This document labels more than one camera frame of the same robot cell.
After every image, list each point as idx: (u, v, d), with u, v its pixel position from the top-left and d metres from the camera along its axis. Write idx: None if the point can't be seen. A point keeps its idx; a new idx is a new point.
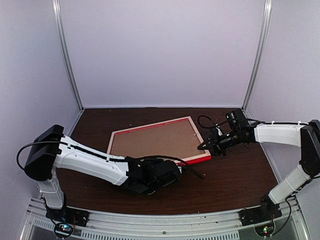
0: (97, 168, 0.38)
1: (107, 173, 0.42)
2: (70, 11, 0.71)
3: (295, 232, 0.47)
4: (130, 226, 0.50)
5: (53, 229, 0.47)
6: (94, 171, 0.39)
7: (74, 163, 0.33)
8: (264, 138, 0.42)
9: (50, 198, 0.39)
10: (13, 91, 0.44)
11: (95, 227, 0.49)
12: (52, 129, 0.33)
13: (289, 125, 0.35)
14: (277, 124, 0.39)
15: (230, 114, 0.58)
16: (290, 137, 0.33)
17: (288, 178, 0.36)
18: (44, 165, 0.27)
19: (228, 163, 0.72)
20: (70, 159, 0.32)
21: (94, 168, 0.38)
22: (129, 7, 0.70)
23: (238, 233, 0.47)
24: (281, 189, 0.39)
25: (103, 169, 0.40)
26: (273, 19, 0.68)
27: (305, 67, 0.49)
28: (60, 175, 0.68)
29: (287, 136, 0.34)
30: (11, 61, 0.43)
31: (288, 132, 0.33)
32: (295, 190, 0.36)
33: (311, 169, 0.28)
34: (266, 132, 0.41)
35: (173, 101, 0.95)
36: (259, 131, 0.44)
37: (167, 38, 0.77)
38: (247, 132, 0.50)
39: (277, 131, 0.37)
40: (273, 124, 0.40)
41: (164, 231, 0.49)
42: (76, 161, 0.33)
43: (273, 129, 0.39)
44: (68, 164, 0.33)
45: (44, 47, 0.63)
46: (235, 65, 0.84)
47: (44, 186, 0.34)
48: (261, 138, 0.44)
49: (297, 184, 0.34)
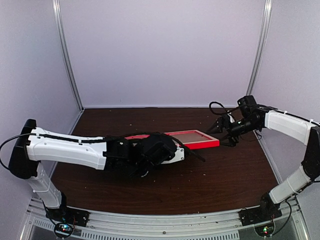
0: (69, 153, 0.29)
1: (84, 157, 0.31)
2: (70, 10, 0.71)
3: (295, 232, 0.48)
4: (130, 226, 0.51)
5: (53, 229, 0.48)
6: (70, 158, 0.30)
7: (44, 152, 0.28)
8: (272, 125, 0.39)
9: (46, 197, 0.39)
10: (14, 89, 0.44)
11: (95, 227, 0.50)
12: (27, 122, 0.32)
13: (300, 120, 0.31)
14: (288, 115, 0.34)
15: (244, 99, 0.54)
16: (300, 133, 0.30)
17: (290, 179, 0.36)
18: (22, 160, 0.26)
19: (228, 164, 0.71)
20: (38, 149, 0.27)
21: (66, 154, 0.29)
22: (130, 7, 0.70)
23: (238, 233, 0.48)
24: (281, 189, 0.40)
25: (77, 154, 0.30)
26: (274, 19, 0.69)
27: (305, 66, 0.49)
28: (59, 175, 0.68)
29: (297, 131, 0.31)
30: (11, 61, 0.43)
31: (299, 127, 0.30)
32: (295, 191, 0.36)
33: (313, 170, 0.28)
34: (277, 121, 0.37)
35: (174, 101, 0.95)
36: (270, 117, 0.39)
37: (168, 38, 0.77)
38: (257, 114, 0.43)
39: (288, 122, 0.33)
40: (284, 114, 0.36)
41: (164, 231, 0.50)
42: (45, 150, 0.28)
43: (284, 119, 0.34)
44: (44, 155, 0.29)
45: (44, 46, 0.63)
46: (236, 65, 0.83)
47: (36, 184, 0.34)
48: (269, 125, 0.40)
49: (297, 187, 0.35)
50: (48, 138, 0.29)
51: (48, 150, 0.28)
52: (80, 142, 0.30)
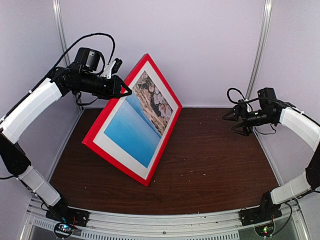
0: (32, 105, 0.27)
1: (45, 97, 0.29)
2: (70, 10, 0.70)
3: (295, 232, 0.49)
4: (130, 226, 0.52)
5: (53, 229, 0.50)
6: (38, 110, 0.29)
7: (19, 122, 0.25)
8: (286, 122, 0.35)
9: (45, 192, 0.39)
10: (13, 89, 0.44)
11: (95, 227, 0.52)
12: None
13: (316, 125, 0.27)
14: (305, 116, 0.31)
15: (263, 90, 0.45)
16: (311, 137, 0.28)
17: (292, 183, 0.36)
18: (7, 147, 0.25)
19: (229, 164, 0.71)
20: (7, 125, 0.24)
21: (32, 108, 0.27)
22: (130, 7, 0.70)
23: (238, 233, 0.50)
24: (283, 190, 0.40)
25: (38, 100, 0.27)
26: (274, 19, 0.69)
27: (305, 65, 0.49)
28: (59, 175, 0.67)
29: (309, 135, 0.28)
30: (10, 61, 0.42)
31: (311, 132, 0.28)
32: (295, 196, 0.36)
33: (316, 178, 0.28)
34: (291, 119, 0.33)
35: None
36: (286, 114, 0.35)
37: (168, 38, 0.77)
38: (275, 107, 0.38)
39: (303, 124, 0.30)
40: (301, 114, 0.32)
41: (164, 231, 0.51)
42: (14, 120, 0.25)
43: (300, 120, 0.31)
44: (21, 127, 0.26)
45: (43, 46, 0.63)
46: (236, 65, 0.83)
47: (31, 179, 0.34)
48: (283, 121, 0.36)
49: (297, 191, 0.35)
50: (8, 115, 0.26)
51: (14, 116, 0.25)
52: (30, 92, 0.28)
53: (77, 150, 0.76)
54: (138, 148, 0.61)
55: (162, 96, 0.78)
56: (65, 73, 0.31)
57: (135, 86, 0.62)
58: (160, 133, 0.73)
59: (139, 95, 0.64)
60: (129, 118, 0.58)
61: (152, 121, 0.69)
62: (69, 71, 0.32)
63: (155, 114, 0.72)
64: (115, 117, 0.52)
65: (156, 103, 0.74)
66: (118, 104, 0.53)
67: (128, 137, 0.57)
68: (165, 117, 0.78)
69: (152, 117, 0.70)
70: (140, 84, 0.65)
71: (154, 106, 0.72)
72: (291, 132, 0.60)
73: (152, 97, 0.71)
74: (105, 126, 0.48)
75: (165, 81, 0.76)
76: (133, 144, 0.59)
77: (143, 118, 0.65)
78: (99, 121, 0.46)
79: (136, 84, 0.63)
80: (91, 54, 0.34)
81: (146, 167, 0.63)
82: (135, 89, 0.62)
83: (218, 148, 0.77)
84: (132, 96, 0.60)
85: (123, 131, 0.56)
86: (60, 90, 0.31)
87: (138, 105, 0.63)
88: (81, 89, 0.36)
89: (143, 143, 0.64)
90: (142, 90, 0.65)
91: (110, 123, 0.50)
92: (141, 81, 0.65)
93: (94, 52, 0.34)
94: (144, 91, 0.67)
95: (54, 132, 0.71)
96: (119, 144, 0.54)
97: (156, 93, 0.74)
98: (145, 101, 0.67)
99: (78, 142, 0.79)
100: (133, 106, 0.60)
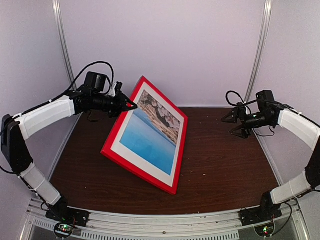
0: (50, 112, 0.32)
1: (61, 109, 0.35)
2: (71, 10, 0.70)
3: (295, 232, 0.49)
4: (130, 226, 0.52)
5: (53, 229, 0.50)
6: (52, 118, 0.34)
7: (34, 122, 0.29)
8: (285, 124, 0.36)
9: (46, 191, 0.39)
10: (14, 90, 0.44)
11: (95, 227, 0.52)
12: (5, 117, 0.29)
13: (315, 125, 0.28)
14: (304, 117, 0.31)
15: (261, 92, 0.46)
16: (310, 137, 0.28)
17: (292, 183, 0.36)
18: (18, 140, 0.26)
19: (229, 163, 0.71)
20: (26, 120, 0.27)
21: (49, 114, 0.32)
22: (131, 7, 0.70)
23: (238, 233, 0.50)
24: (283, 190, 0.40)
25: (55, 109, 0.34)
26: (274, 19, 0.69)
27: (305, 65, 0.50)
28: (58, 175, 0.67)
29: (308, 135, 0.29)
30: (11, 61, 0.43)
31: (308, 131, 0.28)
32: (295, 196, 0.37)
33: (315, 177, 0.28)
34: (290, 121, 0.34)
35: (174, 101, 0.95)
36: (284, 115, 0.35)
37: (168, 38, 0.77)
38: (273, 109, 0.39)
39: (300, 124, 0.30)
40: (299, 115, 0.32)
41: (164, 231, 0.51)
42: (32, 118, 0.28)
43: (297, 120, 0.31)
44: (33, 127, 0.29)
45: (43, 46, 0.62)
46: (236, 65, 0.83)
47: (32, 178, 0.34)
48: (282, 123, 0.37)
49: (297, 191, 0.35)
50: (24, 113, 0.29)
51: (34, 116, 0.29)
52: (50, 101, 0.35)
53: (77, 150, 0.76)
54: (154, 155, 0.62)
55: (167, 109, 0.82)
56: (79, 96, 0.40)
57: (139, 102, 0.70)
58: (174, 142, 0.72)
59: (144, 109, 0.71)
60: (139, 128, 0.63)
61: (162, 131, 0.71)
62: (82, 95, 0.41)
63: (164, 124, 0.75)
64: (127, 129, 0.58)
65: (163, 115, 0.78)
66: (128, 118, 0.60)
67: (142, 145, 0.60)
68: (175, 127, 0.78)
69: (162, 128, 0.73)
70: (143, 101, 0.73)
71: (162, 119, 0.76)
72: (291, 132, 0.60)
73: (157, 110, 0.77)
74: (119, 135, 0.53)
75: (163, 96, 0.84)
76: (149, 152, 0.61)
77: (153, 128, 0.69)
78: (114, 132, 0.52)
79: (139, 101, 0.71)
80: (98, 77, 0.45)
81: (170, 175, 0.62)
82: (140, 104, 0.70)
83: (218, 148, 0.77)
84: (138, 111, 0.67)
85: (137, 140, 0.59)
86: (75, 108, 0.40)
87: (145, 118, 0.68)
88: (92, 108, 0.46)
89: (158, 152, 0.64)
90: (146, 105, 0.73)
91: (124, 134, 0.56)
92: (143, 98, 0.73)
93: (100, 75, 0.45)
94: (148, 106, 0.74)
95: (53, 132, 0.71)
96: (135, 152, 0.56)
97: (160, 107, 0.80)
98: (151, 114, 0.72)
99: (78, 142, 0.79)
100: (141, 118, 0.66)
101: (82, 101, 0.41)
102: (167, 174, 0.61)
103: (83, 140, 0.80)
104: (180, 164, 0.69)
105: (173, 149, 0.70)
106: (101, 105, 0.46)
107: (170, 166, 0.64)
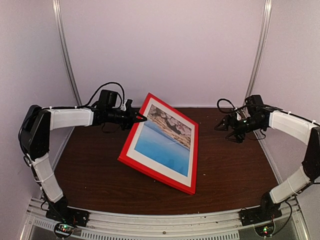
0: (74, 114, 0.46)
1: (82, 116, 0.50)
2: (71, 10, 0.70)
3: (295, 232, 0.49)
4: (130, 226, 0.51)
5: (53, 229, 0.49)
6: (73, 120, 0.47)
7: (60, 117, 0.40)
8: (275, 125, 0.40)
9: (51, 186, 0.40)
10: (14, 90, 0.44)
11: (95, 227, 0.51)
12: (32, 109, 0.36)
13: (305, 120, 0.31)
14: (293, 115, 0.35)
15: (248, 98, 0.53)
16: (301, 132, 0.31)
17: (291, 179, 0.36)
18: (45, 126, 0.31)
19: (229, 163, 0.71)
20: (56, 113, 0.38)
21: (72, 116, 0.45)
22: (131, 6, 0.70)
23: (238, 233, 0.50)
24: (282, 187, 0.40)
25: (78, 114, 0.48)
26: (274, 19, 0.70)
27: (304, 65, 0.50)
28: (58, 175, 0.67)
29: (299, 131, 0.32)
30: (11, 62, 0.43)
31: (301, 127, 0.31)
32: (295, 192, 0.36)
33: (311, 169, 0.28)
34: (280, 121, 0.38)
35: (174, 101, 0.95)
36: (275, 117, 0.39)
37: (168, 38, 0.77)
38: (263, 113, 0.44)
39: (293, 122, 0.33)
40: (288, 114, 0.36)
41: (164, 231, 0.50)
42: (60, 114, 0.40)
43: (289, 120, 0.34)
44: (58, 121, 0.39)
45: (43, 45, 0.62)
46: (236, 65, 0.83)
47: (40, 171, 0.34)
48: (272, 124, 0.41)
49: (297, 186, 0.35)
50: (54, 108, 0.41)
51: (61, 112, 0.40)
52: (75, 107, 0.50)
53: (77, 150, 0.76)
54: (168, 159, 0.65)
55: (176, 119, 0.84)
56: (97, 112, 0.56)
57: (149, 114, 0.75)
58: (187, 147, 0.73)
59: (155, 121, 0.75)
60: (151, 136, 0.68)
61: (174, 138, 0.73)
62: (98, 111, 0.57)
63: (175, 132, 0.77)
64: (140, 138, 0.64)
65: (173, 124, 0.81)
66: (139, 128, 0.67)
67: (156, 151, 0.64)
68: (186, 134, 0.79)
69: (174, 135, 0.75)
70: (152, 114, 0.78)
71: (172, 127, 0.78)
72: None
73: (167, 120, 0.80)
74: (133, 144, 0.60)
75: (171, 108, 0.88)
76: (163, 156, 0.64)
77: (165, 136, 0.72)
78: (128, 141, 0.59)
79: (148, 114, 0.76)
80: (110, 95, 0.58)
81: (187, 176, 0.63)
82: (150, 116, 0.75)
83: (218, 148, 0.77)
84: (149, 122, 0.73)
85: (150, 146, 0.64)
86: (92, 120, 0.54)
87: (156, 128, 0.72)
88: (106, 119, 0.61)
89: (173, 157, 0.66)
90: (155, 117, 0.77)
91: (138, 142, 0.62)
92: (152, 111, 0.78)
93: (112, 93, 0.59)
94: (158, 117, 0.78)
95: (54, 132, 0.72)
96: (149, 157, 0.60)
97: (169, 117, 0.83)
98: (161, 124, 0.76)
99: (78, 142, 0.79)
100: (152, 128, 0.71)
101: (98, 116, 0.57)
102: (183, 176, 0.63)
103: (83, 141, 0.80)
104: (196, 165, 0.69)
105: (187, 153, 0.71)
106: (113, 117, 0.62)
107: (186, 168, 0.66)
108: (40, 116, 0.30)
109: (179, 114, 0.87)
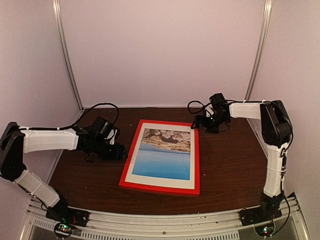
0: (53, 139, 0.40)
1: (64, 139, 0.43)
2: (70, 10, 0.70)
3: (295, 232, 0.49)
4: (130, 226, 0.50)
5: (53, 229, 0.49)
6: (53, 144, 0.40)
7: (35, 140, 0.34)
8: (237, 114, 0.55)
9: (46, 195, 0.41)
10: (15, 91, 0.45)
11: (95, 227, 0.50)
12: (8, 127, 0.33)
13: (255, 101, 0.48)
14: (247, 102, 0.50)
15: (211, 98, 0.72)
16: (254, 110, 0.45)
17: (271, 163, 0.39)
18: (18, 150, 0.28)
19: (228, 163, 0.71)
20: (31, 136, 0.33)
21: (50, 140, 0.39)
22: (130, 7, 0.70)
23: (238, 233, 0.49)
24: (269, 178, 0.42)
25: (59, 138, 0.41)
26: (273, 19, 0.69)
27: (304, 66, 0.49)
28: (59, 175, 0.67)
29: (253, 110, 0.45)
30: (11, 64, 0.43)
31: (253, 108, 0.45)
32: (280, 171, 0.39)
33: (271, 136, 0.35)
34: (238, 109, 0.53)
35: (173, 102, 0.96)
36: (233, 108, 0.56)
37: (167, 37, 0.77)
38: (224, 108, 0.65)
39: (247, 106, 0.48)
40: (244, 102, 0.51)
41: (164, 231, 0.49)
42: (35, 137, 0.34)
43: (244, 106, 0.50)
44: (33, 145, 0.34)
45: (42, 45, 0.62)
46: (235, 65, 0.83)
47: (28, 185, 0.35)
48: (233, 113, 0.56)
49: (278, 164, 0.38)
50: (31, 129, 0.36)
51: (37, 135, 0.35)
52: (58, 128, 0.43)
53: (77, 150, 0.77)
54: (167, 172, 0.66)
55: (171, 130, 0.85)
56: (84, 135, 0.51)
57: (143, 138, 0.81)
58: (187, 151, 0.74)
59: (149, 141, 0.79)
60: (148, 157, 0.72)
61: (171, 149, 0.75)
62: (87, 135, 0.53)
63: (171, 143, 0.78)
64: (137, 161, 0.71)
65: (170, 135, 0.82)
66: (135, 154, 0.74)
67: (154, 167, 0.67)
68: (184, 139, 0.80)
69: (170, 146, 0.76)
70: (146, 136, 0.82)
71: (168, 139, 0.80)
72: None
73: (162, 135, 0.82)
74: (130, 170, 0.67)
75: (167, 121, 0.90)
76: (162, 171, 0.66)
77: (161, 151, 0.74)
78: (125, 169, 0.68)
79: (142, 138, 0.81)
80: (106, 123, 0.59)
81: (189, 179, 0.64)
82: (144, 139, 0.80)
83: (217, 148, 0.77)
84: (144, 145, 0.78)
85: (147, 166, 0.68)
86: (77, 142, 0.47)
87: (151, 148, 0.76)
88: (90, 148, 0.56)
89: (173, 166, 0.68)
90: (149, 138, 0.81)
91: (134, 166, 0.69)
92: (146, 134, 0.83)
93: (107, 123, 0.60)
94: (152, 137, 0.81)
95: (39, 153, 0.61)
96: (148, 175, 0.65)
97: (164, 131, 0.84)
98: (156, 141, 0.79)
99: None
100: (147, 148, 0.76)
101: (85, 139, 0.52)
102: (186, 179, 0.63)
103: None
104: (198, 166, 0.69)
105: (188, 157, 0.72)
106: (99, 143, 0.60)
107: (187, 171, 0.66)
108: (13, 137, 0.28)
109: (177, 123, 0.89)
